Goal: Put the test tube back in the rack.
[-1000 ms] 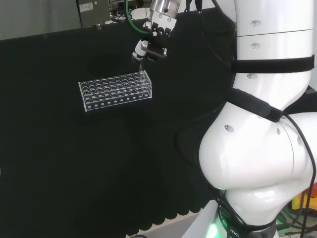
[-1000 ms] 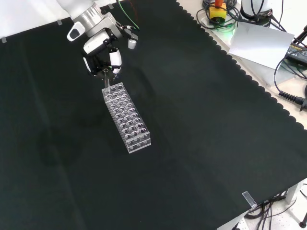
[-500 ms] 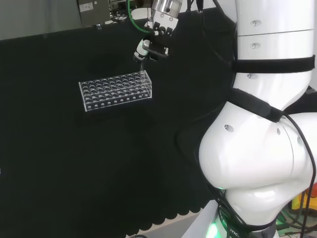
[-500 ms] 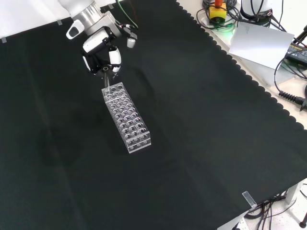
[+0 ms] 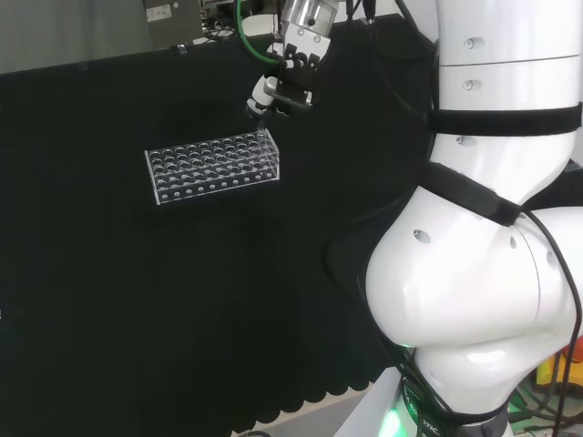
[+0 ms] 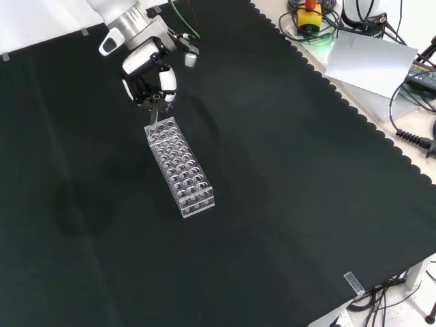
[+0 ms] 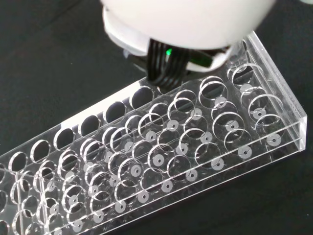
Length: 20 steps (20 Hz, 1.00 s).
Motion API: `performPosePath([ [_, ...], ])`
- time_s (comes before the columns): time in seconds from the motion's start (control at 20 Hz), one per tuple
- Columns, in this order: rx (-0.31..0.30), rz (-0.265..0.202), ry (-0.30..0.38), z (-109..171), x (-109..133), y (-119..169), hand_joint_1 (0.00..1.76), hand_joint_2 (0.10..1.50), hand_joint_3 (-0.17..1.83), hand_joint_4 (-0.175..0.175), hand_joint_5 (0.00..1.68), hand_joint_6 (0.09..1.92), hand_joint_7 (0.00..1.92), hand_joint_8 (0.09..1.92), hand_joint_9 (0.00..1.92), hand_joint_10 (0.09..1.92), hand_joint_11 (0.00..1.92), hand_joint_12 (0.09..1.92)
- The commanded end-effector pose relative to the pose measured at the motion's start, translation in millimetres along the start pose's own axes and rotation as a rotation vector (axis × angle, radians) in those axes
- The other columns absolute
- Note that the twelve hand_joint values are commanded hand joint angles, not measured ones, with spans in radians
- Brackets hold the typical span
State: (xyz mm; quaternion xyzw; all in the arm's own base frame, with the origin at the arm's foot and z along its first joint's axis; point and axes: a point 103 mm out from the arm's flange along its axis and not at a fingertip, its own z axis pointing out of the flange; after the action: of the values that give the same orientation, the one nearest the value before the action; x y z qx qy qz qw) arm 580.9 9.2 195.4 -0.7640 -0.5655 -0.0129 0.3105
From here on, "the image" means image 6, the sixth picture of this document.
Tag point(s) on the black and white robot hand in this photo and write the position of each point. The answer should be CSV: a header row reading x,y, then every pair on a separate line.
x,y
139,61

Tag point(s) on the white cylindrical base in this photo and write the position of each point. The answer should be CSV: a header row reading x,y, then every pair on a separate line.
x,y
361,10

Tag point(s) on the clear plastic test tube rack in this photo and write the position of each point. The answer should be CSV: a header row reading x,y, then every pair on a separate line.
x,y
180,170

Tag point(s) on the black power adapter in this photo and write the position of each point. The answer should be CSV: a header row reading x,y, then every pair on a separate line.
x,y
422,75

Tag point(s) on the pale board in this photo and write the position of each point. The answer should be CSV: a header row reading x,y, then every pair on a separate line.
x,y
368,61

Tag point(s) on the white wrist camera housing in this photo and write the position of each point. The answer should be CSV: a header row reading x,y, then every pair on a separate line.
x,y
109,42

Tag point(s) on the black tripod leg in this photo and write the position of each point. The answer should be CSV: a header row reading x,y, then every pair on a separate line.
x,y
427,49

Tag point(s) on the white bench leg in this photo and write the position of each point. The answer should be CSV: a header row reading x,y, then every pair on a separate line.
x,y
415,276

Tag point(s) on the black bench cloth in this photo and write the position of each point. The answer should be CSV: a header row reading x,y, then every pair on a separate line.
x,y
272,187

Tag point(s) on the clear tape strip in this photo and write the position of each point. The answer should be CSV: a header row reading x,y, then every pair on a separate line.
x,y
354,283

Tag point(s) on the yellow stop button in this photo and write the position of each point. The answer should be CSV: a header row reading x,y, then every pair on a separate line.
x,y
309,18

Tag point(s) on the clear glass test tube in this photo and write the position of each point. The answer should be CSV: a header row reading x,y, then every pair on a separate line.
x,y
154,117

